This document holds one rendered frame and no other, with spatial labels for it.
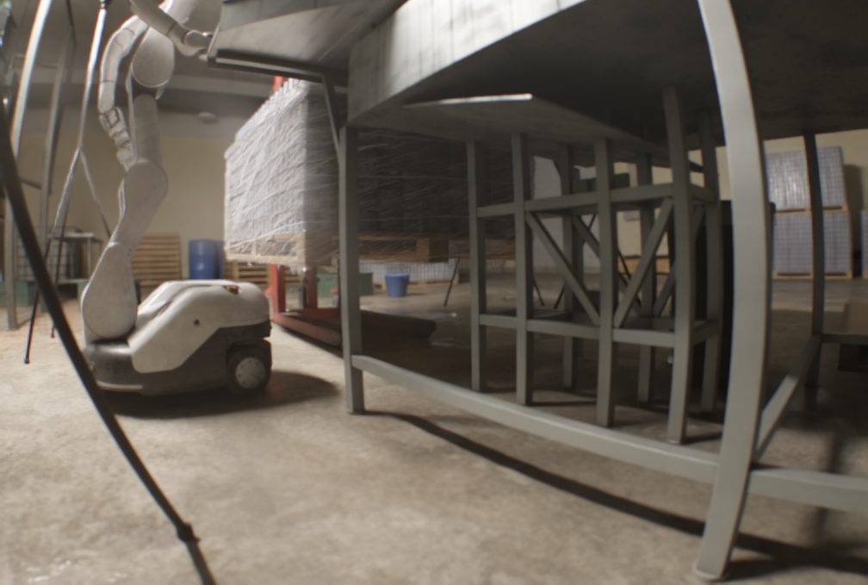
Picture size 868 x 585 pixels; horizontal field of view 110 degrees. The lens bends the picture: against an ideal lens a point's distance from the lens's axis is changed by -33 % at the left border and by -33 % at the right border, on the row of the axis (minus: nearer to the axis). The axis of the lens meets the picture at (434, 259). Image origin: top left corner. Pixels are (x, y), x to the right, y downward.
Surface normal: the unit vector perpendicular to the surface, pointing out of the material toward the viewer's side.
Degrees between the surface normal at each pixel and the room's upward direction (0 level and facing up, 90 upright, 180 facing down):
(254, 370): 90
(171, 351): 90
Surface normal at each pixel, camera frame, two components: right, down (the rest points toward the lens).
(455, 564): -0.02, -1.00
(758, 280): -0.80, 0.02
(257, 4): -0.14, 0.00
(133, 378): 0.40, 0.00
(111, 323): 0.69, -0.01
